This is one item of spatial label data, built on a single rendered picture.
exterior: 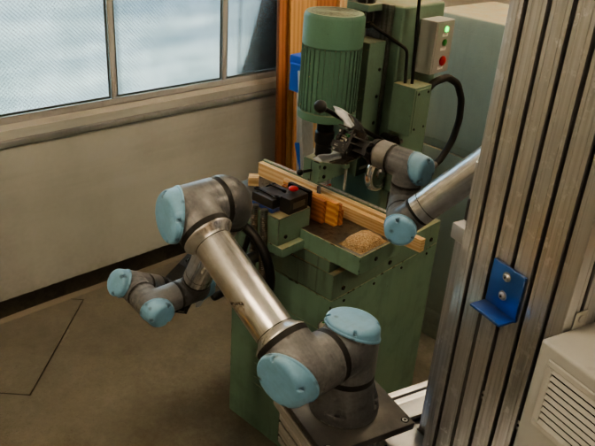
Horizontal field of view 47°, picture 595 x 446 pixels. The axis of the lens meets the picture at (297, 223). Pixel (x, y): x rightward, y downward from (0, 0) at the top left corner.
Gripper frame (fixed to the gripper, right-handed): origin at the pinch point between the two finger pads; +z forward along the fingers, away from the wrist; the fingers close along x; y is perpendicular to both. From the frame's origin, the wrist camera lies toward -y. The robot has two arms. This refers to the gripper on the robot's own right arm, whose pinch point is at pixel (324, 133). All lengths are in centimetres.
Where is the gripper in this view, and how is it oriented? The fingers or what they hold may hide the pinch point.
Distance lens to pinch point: 190.7
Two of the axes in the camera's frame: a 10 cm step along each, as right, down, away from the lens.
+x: -3.6, 9.2, 1.3
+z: -7.2, -3.6, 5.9
